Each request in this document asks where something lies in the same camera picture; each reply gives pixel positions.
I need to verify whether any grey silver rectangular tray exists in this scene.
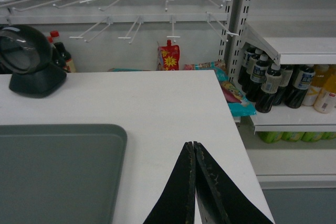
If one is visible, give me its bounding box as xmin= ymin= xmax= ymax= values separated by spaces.
xmin=1 ymin=124 xmax=127 ymax=223

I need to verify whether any white pegboard hook rack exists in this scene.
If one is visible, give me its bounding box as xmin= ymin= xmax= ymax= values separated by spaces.
xmin=1 ymin=0 xmax=235 ymax=42

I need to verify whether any red spout pouch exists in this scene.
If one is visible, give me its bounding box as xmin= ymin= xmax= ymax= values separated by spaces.
xmin=156 ymin=39 xmax=180 ymax=71

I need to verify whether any black barcode scanner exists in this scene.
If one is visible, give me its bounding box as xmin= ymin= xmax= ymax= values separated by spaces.
xmin=1 ymin=25 xmax=67 ymax=98

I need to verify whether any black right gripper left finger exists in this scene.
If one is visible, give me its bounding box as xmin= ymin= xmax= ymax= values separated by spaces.
xmin=144 ymin=142 xmax=196 ymax=224

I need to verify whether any white checkout counter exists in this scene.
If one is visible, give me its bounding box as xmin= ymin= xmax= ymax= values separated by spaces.
xmin=1 ymin=70 xmax=272 ymax=223

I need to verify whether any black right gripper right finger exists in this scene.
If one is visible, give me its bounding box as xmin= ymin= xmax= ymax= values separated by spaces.
xmin=194 ymin=142 xmax=272 ymax=224

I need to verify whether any white metal shelf unit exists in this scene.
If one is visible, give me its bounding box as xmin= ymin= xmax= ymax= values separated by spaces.
xmin=227 ymin=0 xmax=335 ymax=188

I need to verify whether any teal snack bag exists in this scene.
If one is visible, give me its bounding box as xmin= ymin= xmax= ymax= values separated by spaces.
xmin=214 ymin=67 xmax=256 ymax=117

